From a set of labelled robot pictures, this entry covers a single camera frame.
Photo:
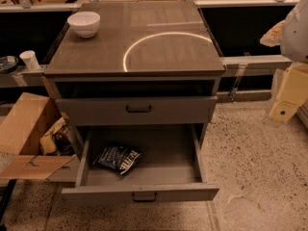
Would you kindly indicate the blue chip bag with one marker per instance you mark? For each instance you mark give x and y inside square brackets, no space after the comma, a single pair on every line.
[117,157]

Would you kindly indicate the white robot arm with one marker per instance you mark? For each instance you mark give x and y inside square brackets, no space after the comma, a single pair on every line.
[291,34]

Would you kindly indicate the grey metal shelf rail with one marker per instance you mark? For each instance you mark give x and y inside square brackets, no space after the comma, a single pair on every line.
[254,65]

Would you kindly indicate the cardboard box at right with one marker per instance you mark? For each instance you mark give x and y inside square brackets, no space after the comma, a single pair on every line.
[302,113]

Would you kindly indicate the white paper cup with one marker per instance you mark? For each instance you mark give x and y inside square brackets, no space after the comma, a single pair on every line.
[30,59]

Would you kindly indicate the open cardboard box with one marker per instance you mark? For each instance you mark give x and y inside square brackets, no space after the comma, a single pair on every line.
[20,133]

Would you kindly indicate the grey open middle drawer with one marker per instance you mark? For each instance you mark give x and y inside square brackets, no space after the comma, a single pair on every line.
[170,167]

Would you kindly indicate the white ceramic bowl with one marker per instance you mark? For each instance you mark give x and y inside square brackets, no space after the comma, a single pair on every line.
[84,24]

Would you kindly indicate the dark round dish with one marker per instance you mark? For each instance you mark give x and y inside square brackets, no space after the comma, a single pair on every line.
[8,64]

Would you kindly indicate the snack bags in box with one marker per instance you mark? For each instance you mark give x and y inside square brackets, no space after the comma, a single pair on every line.
[57,140]

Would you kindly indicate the grey upper drawer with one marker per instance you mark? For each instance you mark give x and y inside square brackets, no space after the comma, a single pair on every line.
[136,111]

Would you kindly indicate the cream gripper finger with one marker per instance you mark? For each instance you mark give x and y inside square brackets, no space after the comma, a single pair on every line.
[289,91]

